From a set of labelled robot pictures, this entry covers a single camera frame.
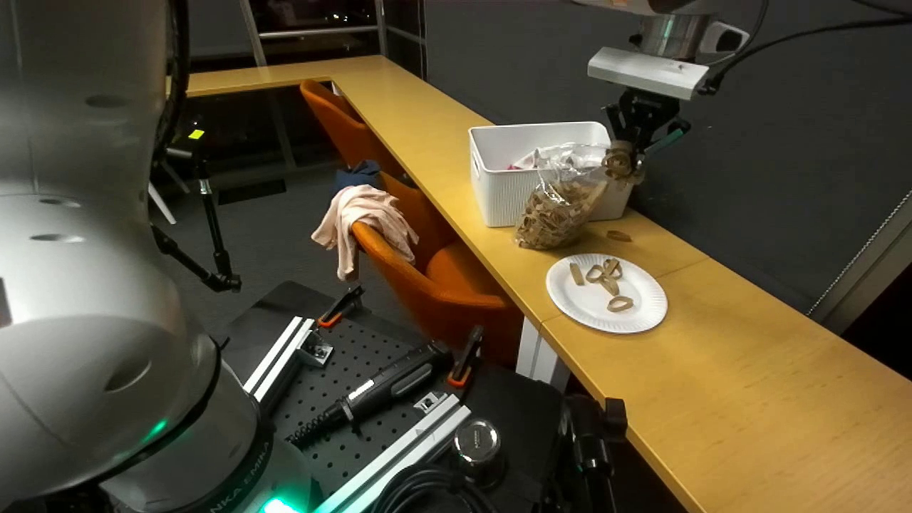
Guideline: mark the grey metal railing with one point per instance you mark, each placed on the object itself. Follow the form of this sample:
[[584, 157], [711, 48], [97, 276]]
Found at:
[[318, 33]]

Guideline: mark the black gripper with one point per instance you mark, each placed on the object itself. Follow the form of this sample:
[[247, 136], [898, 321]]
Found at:
[[644, 109]]

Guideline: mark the bare orange office chair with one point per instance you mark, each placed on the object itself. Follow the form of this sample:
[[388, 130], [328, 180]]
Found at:
[[342, 125]]

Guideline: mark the orange office chair with cloth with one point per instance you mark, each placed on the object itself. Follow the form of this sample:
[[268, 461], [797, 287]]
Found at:
[[445, 288]]

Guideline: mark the white items in bin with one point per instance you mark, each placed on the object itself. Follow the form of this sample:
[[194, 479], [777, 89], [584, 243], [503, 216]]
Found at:
[[542, 157]]

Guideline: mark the white plastic storage bin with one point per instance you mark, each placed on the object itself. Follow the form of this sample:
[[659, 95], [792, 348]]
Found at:
[[499, 194]]

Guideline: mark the tan rubber band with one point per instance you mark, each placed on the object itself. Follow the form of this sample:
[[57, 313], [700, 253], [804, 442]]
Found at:
[[577, 276], [604, 276], [620, 236], [620, 304]]

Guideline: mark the white table leg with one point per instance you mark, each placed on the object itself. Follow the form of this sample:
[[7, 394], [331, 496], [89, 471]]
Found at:
[[536, 357]]

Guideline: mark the black tripod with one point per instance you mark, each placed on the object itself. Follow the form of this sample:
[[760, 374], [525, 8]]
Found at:
[[204, 230]]

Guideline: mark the round metal cap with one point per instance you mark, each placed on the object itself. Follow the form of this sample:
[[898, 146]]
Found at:
[[476, 442]]

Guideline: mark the cream cloth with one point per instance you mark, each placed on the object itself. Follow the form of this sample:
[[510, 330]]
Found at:
[[365, 216]]

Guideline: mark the clear bag of rubber bands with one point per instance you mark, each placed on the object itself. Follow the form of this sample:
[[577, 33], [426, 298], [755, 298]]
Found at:
[[557, 216]]

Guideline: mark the black perforated breadboard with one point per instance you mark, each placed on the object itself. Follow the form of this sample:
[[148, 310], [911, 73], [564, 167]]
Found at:
[[381, 380]]

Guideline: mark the dark blue cloth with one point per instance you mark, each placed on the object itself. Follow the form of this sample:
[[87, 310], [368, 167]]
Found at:
[[356, 174]]

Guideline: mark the aluminium extrusion bar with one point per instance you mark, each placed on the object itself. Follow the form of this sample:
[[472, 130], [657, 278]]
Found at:
[[287, 361], [275, 354], [386, 458], [409, 465]]

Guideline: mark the white paper plate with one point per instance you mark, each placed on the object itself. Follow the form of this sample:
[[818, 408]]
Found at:
[[579, 310]]

